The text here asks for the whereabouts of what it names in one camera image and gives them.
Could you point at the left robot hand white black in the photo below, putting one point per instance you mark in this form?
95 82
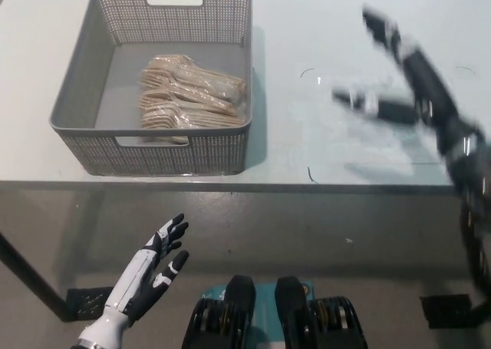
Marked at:
136 284

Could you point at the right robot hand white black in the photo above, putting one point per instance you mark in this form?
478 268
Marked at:
429 80

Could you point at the clear bag of wooden cutlery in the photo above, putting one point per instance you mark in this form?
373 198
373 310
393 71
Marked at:
184 96

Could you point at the black floor foot plate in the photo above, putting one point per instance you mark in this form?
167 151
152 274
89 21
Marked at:
86 305
447 311

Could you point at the black metal table leg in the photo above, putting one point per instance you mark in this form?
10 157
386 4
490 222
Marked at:
34 278
482 310

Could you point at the grey perforated plastic basket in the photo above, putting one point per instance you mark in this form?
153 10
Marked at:
115 153

